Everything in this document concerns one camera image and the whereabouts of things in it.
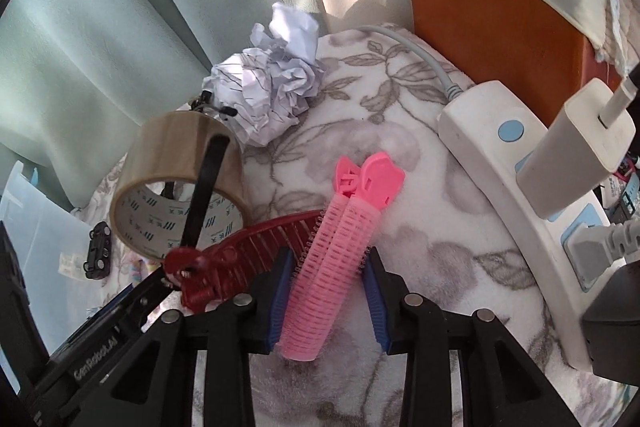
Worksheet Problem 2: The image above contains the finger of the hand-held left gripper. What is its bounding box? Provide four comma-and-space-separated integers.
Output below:
115, 268, 173, 323
87, 284, 136, 323

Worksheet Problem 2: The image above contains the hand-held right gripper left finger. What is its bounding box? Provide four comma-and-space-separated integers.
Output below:
82, 248, 296, 427

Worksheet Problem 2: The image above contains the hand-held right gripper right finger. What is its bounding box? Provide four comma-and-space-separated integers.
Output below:
361, 248, 556, 427

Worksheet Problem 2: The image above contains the red hair comb clip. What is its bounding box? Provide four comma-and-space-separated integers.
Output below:
164, 209, 323, 313

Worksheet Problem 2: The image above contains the pink hair roller clip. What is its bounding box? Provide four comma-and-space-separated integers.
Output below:
276, 151, 406, 362

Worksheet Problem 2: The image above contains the clear plastic storage container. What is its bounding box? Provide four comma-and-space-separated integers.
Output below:
0, 161, 108, 348

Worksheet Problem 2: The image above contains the brown packing tape roll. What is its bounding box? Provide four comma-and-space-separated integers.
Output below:
109, 111, 247, 264

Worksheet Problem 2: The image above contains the black toy car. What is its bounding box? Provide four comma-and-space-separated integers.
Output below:
82, 222, 113, 280

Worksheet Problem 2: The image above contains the white power strip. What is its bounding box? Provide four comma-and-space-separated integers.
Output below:
439, 79, 640, 370

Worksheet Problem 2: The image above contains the crumpled white paper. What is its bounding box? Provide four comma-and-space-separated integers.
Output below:
202, 3, 325, 146

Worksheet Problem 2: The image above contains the grey plug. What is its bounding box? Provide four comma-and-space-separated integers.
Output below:
562, 222, 640, 273

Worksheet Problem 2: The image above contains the black power adapter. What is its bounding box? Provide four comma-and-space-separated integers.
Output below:
582, 264, 640, 380

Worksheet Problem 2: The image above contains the white charger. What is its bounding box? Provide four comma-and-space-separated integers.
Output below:
516, 78, 637, 218

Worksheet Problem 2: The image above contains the green curtain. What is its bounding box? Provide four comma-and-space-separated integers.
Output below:
0, 0, 331, 208

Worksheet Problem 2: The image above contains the wooden furniture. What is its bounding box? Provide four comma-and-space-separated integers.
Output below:
400, 0, 601, 128

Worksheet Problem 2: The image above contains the thin black cable tie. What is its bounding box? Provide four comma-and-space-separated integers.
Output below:
192, 91, 238, 120

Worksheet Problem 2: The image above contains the grey power strip cable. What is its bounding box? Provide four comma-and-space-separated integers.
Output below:
350, 25, 468, 100

